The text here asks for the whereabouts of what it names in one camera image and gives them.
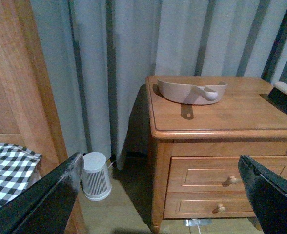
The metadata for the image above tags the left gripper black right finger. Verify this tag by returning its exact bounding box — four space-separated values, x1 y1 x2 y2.
238 155 287 234

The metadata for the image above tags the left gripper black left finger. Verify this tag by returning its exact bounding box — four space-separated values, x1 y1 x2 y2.
0 153 83 234

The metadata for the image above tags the beige plastic dustpan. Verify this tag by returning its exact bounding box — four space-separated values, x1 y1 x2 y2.
157 79 228 105

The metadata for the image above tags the round wooden upper drawer knob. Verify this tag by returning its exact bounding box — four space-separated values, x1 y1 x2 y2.
227 175 242 184

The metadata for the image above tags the round wooden drawer knob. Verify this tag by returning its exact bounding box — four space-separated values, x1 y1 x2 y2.
217 204 226 213
227 175 242 184

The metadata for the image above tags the black white checkered bedsheet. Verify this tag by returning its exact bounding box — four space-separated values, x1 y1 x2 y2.
0 143 42 208

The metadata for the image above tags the round wooden lower drawer knob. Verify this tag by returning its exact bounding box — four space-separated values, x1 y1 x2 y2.
217 204 226 213

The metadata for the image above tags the white air purifier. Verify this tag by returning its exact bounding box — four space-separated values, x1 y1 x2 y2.
82 152 112 201

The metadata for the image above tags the white power strip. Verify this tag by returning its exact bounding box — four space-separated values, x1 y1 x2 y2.
184 219 212 227

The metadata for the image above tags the wooden bed headboard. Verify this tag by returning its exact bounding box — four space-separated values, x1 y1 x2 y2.
0 0 87 234

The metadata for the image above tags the wooden nightstand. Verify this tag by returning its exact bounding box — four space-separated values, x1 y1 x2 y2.
146 76 287 233

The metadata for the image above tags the grey curtain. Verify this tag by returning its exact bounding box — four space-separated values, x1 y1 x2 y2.
31 0 287 168

